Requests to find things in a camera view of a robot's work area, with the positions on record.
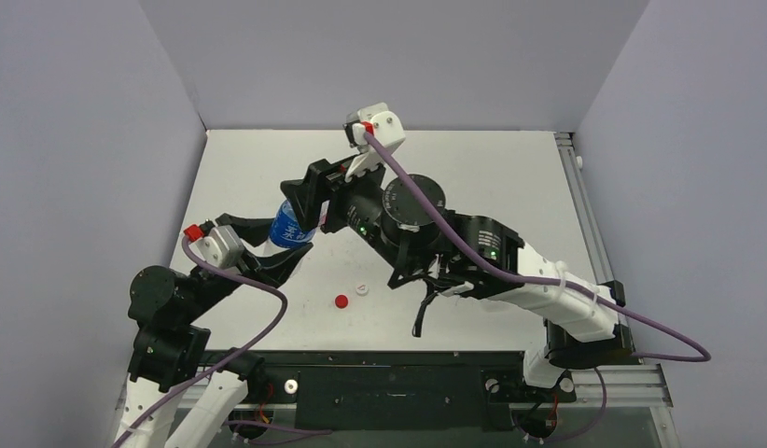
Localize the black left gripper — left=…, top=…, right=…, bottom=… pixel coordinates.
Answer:
left=181, top=213, right=312, bottom=320

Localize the blue label clear bottle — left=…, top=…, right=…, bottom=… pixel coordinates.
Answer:
left=263, top=200, right=317, bottom=257

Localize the red bottle cap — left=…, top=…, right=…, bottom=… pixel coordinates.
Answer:
left=334, top=294, right=349, bottom=309

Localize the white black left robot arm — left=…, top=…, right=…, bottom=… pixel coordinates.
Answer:
left=113, top=214, right=312, bottom=447

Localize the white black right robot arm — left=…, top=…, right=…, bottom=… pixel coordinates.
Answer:
left=280, top=160, right=634, bottom=399

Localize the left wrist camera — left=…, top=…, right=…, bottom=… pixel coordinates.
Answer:
left=196, top=225, right=246, bottom=270

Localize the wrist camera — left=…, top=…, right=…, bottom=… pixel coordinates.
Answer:
left=343, top=103, right=406, bottom=182
left=196, top=225, right=246, bottom=270

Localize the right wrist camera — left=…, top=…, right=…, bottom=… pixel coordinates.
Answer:
left=343, top=103, right=406, bottom=182

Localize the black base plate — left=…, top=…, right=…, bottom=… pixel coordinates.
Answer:
left=229, top=349, right=577, bottom=431

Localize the aluminium rail frame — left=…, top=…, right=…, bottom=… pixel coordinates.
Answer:
left=554, top=133, right=673, bottom=409

